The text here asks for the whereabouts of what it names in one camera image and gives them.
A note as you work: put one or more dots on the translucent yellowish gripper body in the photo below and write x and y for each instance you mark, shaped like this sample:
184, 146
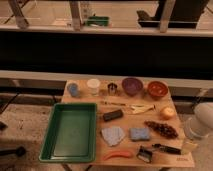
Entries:
188, 146

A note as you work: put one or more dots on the dark red grape bunch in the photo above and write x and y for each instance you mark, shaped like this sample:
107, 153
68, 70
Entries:
162, 129

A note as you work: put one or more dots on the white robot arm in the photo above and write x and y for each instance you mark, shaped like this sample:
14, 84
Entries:
198, 127

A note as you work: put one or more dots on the small metal cup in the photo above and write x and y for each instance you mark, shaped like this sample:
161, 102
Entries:
112, 88

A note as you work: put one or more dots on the white plastic cup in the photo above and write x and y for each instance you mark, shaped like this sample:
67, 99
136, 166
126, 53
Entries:
93, 85

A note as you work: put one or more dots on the blue plastic cup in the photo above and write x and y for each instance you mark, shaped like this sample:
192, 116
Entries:
73, 89

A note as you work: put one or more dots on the black metal brush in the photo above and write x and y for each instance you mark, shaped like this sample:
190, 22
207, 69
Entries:
144, 154

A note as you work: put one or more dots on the blue sponge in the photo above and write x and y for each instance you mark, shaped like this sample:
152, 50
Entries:
139, 134

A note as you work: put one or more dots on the wooden table board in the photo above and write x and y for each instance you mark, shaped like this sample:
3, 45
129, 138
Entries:
130, 120

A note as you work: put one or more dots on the banana peel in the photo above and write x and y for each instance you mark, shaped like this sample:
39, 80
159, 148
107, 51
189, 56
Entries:
141, 108

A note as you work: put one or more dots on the red bowl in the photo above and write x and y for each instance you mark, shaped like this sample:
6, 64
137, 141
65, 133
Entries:
157, 89

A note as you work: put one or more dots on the orange carrot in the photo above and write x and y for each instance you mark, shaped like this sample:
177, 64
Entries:
118, 153

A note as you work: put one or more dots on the light blue cloth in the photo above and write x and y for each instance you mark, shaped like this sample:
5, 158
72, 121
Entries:
113, 135

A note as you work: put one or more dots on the black rectangular block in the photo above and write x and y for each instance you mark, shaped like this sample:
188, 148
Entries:
112, 115

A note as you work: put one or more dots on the purple bowl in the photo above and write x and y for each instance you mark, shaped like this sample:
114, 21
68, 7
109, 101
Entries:
132, 85

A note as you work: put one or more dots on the thin brown stick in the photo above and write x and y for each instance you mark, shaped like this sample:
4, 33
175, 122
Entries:
112, 103

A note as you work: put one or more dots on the green plastic tray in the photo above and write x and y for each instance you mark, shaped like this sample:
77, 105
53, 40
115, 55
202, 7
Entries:
71, 134

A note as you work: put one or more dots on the green box on shelf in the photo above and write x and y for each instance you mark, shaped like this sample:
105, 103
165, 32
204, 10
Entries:
97, 20

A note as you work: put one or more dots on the black handled peeler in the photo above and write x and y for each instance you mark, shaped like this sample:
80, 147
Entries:
167, 149

